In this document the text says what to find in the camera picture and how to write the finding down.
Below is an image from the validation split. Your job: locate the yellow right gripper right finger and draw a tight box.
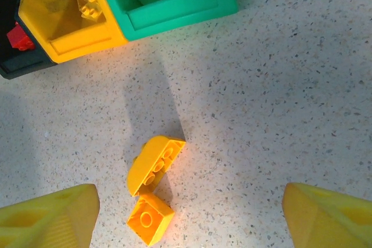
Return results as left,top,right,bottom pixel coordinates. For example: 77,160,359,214
281,182,372,248

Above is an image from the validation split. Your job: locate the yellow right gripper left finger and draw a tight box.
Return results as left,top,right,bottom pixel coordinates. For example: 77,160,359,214
0,183,101,248

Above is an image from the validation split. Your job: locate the red lego brick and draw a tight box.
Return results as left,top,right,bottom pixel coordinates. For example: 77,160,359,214
6,23,36,51

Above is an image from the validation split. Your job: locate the small yellow lego brick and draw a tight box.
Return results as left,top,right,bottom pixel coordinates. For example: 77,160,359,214
126,192,176,246

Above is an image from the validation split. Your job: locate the yellow arched lego brick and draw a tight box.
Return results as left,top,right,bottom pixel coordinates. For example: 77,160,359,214
126,135,187,197

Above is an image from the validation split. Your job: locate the black plastic bin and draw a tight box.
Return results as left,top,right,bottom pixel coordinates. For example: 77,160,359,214
0,0,58,80

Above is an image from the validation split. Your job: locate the yellow plastic bin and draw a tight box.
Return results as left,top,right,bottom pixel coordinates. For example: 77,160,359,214
14,0,128,64

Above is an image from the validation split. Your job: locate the green plastic bin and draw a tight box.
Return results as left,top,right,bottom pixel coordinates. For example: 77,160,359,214
92,0,241,42

